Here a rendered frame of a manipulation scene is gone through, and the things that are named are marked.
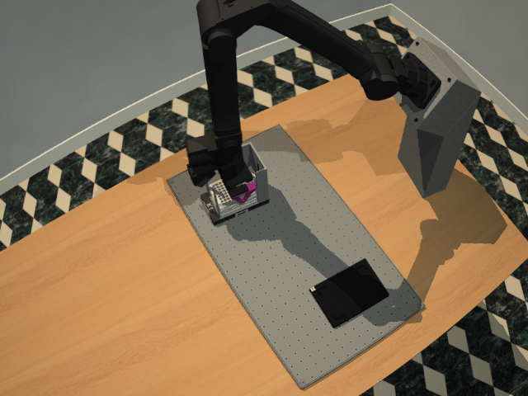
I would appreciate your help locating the white well plate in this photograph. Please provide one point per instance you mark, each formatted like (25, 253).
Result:
(224, 200)
(238, 207)

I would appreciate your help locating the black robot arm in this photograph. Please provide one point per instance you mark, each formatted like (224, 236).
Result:
(223, 21)

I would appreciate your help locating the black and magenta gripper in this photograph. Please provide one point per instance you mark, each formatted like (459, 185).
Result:
(244, 175)

